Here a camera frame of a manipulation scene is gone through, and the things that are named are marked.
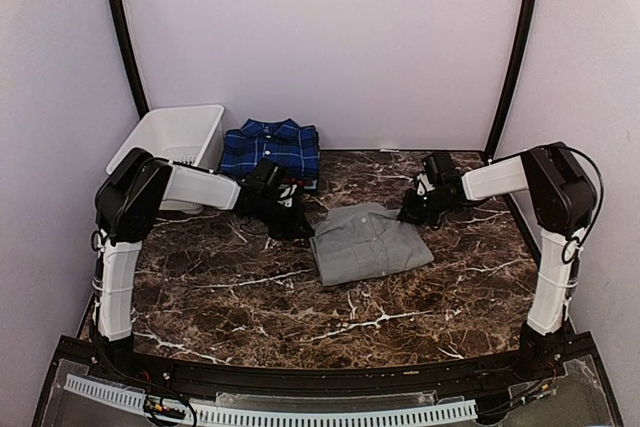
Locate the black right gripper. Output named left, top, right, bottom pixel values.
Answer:
left=398, top=188, right=453, bottom=227

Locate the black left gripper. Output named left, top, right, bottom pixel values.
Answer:
left=250, top=194, right=315, bottom=240

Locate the grey long sleeve shirt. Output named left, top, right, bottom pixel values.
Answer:
left=310, top=203, right=434, bottom=286

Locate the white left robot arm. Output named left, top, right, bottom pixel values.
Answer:
left=91, top=148, right=314, bottom=342

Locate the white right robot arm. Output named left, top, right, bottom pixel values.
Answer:
left=398, top=142, right=604, bottom=381

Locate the black red folded shirt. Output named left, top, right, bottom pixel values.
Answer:
left=282, top=177, right=317, bottom=185

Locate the blue plaid folded shirt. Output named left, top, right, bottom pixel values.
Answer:
left=219, top=119, right=320, bottom=180

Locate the white plastic bin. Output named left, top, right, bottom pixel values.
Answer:
left=106, top=104, right=239, bottom=213

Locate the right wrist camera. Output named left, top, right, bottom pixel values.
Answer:
left=413, top=172, right=435, bottom=197

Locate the black front rail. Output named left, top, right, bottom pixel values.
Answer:
left=59, top=334, right=596, bottom=401

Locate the white slotted cable duct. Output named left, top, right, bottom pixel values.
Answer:
left=63, top=374, right=478, bottom=426

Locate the right black frame post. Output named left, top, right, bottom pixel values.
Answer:
left=483, top=0, right=536, bottom=160

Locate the black frame post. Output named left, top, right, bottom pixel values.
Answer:
left=108, top=0, right=150, bottom=119
left=483, top=0, right=536, bottom=160

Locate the left black frame post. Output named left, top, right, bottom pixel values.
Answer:
left=108, top=0, right=150, bottom=119

